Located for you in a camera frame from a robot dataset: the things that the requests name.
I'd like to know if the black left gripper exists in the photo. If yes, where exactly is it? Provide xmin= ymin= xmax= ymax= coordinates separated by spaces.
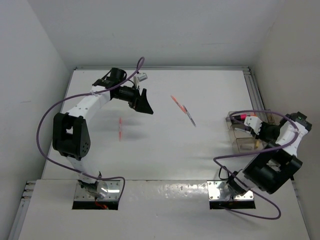
xmin=113 ymin=83 xmax=153 ymax=114

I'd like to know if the pink double-ended pen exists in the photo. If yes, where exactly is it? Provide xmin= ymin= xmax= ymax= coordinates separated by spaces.
xmin=118 ymin=117 xmax=123 ymax=141

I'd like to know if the pink black highlighter marker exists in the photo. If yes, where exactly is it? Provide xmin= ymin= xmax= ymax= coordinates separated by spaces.
xmin=231 ymin=114 xmax=247 ymax=121

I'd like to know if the grey white eraser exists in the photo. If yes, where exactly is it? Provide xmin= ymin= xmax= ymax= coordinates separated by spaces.
xmin=240 ymin=144 xmax=253 ymax=150

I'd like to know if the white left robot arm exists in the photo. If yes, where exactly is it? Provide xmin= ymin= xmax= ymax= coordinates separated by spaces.
xmin=52 ymin=67 xmax=154 ymax=198

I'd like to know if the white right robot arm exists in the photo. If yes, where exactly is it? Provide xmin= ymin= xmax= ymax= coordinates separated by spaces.
xmin=226 ymin=111 xmax=312 ymax=196

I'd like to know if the clear plastic organizer tray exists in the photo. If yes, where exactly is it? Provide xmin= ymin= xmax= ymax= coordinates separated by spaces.
xmin=225 ymin=111 xmax=275 ymax=154

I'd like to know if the orange double-ended pen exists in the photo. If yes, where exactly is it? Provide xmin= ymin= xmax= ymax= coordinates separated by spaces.
xmin=170 ymin=95 xmax=187 ymax=114

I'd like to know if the purple double-ended pen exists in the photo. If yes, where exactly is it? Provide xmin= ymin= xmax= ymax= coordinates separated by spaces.
xmin=185 ymin=110 xmax=197 ymax=127

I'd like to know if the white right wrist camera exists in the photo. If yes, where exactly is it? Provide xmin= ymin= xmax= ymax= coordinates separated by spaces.
xmin=244 ymin=116 xmax=263 ymax=135

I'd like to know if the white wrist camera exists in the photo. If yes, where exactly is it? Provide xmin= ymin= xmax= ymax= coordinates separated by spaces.
xmin=244 ymin=116 xmax=263 ymax=135
xmin=133 ymin=72 xmax=148 ymax=88

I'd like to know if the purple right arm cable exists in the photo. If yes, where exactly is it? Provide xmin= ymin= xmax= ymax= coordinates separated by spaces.
xmin=212 ymin=109 xmax=300 ymax=220

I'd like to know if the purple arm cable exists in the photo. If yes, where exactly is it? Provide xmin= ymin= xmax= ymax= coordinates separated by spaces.
xmin=36 ymin=56 xmax=146 ymax=201
xmin=212 ymin=109 xmax=300 ymax=220

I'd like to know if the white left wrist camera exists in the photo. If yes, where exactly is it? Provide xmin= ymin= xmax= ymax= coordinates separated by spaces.
xmin=133 ymin=72 xmax=148 ymax=88

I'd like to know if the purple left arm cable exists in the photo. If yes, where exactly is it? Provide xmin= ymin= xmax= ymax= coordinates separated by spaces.
xmin=36 ymin=56 xmax=146 ymax=201

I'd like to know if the aluminium frame rail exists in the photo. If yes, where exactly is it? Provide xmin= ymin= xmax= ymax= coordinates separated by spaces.
xmin=74 ymin=66 xmax=250 ymax=72

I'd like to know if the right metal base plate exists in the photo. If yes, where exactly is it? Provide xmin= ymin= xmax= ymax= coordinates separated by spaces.
xmin=207 ymin=180 xmax=254 ymax=202

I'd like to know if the metal base plate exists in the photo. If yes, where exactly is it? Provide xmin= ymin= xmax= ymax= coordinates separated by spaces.
xmin=74 ymin=180 xmax=120 ymax=201
xmin=207 ymin=180 xmax=254 ymax=202

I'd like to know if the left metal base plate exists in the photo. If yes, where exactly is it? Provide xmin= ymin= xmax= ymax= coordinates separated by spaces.
xmin=74 ymin=180 xmax=120 ymax=201

